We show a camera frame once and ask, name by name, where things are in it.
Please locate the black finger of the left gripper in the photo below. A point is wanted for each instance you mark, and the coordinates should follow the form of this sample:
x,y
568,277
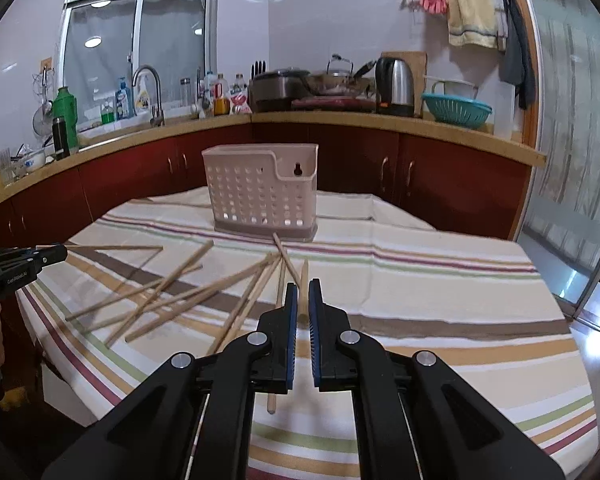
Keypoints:
x,y
42,256

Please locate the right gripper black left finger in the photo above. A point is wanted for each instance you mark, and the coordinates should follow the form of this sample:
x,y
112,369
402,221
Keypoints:
x,y
191,418

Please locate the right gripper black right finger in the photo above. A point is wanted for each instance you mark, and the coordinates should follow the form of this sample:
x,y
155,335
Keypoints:
x,y
415,417

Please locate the white bowl on counter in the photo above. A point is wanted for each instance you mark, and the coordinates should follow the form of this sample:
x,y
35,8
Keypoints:
x,y
34,161

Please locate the drinking glass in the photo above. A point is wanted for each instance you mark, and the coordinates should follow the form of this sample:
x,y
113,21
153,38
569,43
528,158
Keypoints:
x,y
6,167

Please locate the striped tablecloth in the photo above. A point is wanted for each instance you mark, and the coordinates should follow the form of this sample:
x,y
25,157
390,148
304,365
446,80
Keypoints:
x,y
478,303

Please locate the black thermos bottle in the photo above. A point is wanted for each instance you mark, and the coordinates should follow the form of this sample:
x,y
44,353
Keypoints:
x,y
60,138

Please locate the wooden chopstick pair left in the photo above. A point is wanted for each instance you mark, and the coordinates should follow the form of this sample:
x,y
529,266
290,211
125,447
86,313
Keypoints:
x,y
245,304

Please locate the wooden chopstick pair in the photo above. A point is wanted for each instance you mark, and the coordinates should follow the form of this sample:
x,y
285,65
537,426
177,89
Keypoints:
x,y
281,284
245,304

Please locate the green thermos flask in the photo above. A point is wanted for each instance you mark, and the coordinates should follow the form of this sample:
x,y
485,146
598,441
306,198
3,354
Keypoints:
x,y
64,105

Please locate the long wooden chopstick left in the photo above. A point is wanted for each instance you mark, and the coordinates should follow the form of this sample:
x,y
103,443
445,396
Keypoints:
x,y
174,275

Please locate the green soap bottle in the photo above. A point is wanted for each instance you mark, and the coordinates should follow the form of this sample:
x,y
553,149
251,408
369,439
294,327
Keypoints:
x,y
107,113

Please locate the blue detergent bottle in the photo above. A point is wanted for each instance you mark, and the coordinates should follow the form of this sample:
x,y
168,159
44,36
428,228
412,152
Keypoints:
x,y
124,105

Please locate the white spray cleaner bottle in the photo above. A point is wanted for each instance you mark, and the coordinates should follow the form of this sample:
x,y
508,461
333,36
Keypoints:
x,y
142,98

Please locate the wooden chopstick pair right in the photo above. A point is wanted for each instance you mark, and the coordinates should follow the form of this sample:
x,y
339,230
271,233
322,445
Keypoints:
x,y
281,284

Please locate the pink perforated utensil holder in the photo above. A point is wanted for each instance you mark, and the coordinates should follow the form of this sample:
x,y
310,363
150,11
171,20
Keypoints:
x,y
263,189

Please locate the wooden chopstick crossing right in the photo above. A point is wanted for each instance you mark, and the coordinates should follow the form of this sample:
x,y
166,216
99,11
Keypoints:
x,y
287,260

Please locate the cooking oil bottle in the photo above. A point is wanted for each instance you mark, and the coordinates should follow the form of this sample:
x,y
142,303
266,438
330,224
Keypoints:
x,y
221,101

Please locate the glass sliding door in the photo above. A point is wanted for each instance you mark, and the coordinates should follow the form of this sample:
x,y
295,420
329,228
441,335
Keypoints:
x,y
560,228

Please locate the red white seasoning bag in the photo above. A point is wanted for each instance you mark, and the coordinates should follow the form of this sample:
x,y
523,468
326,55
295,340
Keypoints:
x,y
239,96

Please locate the aluminium sliding window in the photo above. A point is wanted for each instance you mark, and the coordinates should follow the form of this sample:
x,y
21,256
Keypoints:
x,y
103,40

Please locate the red cabinet with countertop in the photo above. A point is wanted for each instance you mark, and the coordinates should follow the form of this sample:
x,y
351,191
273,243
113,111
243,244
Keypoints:
x,y
455,179

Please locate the black rice cooker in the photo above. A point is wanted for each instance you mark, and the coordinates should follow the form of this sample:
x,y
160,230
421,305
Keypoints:
x,y
275,91

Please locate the knife block with knives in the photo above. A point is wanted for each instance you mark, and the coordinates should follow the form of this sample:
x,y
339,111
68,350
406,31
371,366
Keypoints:
x,y
257,68

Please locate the teal plastic colander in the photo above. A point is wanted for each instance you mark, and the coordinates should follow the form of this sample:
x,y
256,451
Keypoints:
x,y
456,110

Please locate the red induction cooker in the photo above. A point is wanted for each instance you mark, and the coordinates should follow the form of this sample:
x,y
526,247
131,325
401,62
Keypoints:
x,y
335,104

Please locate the steel wok with lid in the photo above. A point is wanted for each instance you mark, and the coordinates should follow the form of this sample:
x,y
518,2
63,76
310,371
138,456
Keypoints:
x,y
341,78

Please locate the steel electric kettle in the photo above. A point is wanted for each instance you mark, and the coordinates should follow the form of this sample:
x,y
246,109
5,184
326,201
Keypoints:
x,y
394,87

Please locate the dark grey hanging cloth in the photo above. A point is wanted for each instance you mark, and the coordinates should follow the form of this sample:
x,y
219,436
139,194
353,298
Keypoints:
x,y
516,68

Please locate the wooden cutting board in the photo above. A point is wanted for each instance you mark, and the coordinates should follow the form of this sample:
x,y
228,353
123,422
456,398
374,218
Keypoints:
x,y
417,62

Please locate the yellow hanging towel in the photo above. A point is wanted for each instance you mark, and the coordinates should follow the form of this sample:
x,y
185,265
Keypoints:
x,y
472,22

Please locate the white green-handled pot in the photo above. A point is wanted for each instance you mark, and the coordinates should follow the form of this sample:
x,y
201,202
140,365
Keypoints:
x,y
453,87

